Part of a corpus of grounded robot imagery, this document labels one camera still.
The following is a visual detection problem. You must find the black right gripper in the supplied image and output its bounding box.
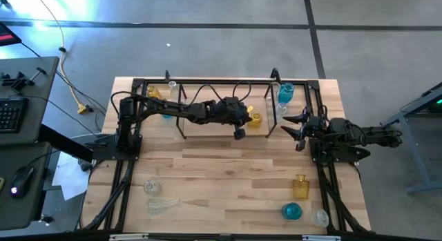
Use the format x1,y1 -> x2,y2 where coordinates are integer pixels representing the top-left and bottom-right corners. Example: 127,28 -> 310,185
280,113 -> 329,142

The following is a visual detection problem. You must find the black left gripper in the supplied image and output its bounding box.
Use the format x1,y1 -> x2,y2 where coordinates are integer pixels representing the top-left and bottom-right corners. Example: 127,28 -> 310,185
212,95 -> 257,130

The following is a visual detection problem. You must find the yellow ribbed glass vase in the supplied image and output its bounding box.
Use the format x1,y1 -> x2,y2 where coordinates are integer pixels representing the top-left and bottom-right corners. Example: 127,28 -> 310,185
249,111 -> 264,128

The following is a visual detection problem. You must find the tall yellow glass vase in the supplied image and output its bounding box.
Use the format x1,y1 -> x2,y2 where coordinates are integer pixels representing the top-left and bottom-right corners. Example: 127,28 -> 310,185
146,84 -> 163,101

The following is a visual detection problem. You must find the clear flared glass vase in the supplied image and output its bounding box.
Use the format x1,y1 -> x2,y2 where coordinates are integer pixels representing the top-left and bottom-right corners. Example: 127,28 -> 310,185
146,197 -> 182,216

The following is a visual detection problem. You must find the black-framed wooden shelf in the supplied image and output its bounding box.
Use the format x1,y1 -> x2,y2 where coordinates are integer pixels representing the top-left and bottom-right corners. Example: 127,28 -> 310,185
174,82 -> 281,140

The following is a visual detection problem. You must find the tall teal textured glass vase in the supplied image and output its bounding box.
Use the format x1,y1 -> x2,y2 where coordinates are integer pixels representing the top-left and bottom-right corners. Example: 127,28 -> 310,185
278,81 -> 296,104

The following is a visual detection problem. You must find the yellow square glass bottle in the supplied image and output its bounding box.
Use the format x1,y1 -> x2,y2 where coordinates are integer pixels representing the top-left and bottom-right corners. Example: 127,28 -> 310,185
291,174 -> 311,200

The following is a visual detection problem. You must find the slender clear cut-glass vase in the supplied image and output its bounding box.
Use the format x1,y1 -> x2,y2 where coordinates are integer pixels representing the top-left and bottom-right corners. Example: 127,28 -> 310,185
167,80 -> 181,100

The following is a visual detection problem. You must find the round teal glass vase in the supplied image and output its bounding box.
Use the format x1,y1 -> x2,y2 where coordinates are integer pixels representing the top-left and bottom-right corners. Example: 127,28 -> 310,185
280,202 -> 304,221

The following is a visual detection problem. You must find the clear frosted glass vase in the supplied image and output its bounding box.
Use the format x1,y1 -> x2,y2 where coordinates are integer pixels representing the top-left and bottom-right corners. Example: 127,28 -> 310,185
310,209 -> 330,228

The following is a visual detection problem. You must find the clear round glass vase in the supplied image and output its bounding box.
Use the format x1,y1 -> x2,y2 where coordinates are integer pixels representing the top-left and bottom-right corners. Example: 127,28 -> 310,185
142,180 -> 162,197

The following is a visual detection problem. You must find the blue-grey table stand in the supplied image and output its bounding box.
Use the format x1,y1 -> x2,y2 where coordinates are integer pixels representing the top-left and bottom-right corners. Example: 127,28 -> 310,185
379,81 -> 442,194

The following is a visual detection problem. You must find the black diagonal bar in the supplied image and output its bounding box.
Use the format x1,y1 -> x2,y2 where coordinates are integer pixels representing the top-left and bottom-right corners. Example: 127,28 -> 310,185
37,123 -> 95,163

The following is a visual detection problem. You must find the white paper sheet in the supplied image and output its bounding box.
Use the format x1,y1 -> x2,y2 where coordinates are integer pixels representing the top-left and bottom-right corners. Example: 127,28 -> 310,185
51,151 -> 91,202

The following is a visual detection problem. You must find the grey desk top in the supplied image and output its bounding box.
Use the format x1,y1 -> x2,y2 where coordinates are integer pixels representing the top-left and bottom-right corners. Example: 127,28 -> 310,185
0,55 -> 60,147
0,141 -> 52,231

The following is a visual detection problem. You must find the black desk clamp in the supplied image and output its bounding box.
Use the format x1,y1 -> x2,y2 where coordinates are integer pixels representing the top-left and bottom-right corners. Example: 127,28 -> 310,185
0,66 -> 48,93

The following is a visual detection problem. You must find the black computer mouse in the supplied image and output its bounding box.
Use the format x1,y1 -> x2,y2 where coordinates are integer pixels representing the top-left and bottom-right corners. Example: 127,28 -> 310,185
9,164 -> 36,200

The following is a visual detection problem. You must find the black keyboard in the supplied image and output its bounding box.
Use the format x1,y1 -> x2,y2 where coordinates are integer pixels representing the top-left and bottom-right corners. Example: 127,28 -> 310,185
0,97 -> 30,134

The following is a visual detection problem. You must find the black device with red light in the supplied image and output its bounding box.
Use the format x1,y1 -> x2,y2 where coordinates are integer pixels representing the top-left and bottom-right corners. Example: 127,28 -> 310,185
0,21 -> 22,48

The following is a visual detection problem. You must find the black aluminium table frame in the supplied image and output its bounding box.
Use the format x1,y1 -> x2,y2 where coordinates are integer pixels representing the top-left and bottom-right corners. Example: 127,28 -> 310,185
78,77 -> 373,235

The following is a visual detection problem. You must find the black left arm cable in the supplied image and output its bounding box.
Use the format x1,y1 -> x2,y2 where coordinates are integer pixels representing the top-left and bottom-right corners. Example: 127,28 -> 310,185
188,80 -> 253,107

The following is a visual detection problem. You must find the white bracket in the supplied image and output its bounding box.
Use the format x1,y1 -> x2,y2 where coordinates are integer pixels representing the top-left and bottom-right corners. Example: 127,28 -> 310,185
109,233 -> 149,241
302,234 -> 342,241

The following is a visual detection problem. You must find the yellow extension cable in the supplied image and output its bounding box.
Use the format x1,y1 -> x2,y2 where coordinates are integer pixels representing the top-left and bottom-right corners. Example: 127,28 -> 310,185
32,0 -> 89,115

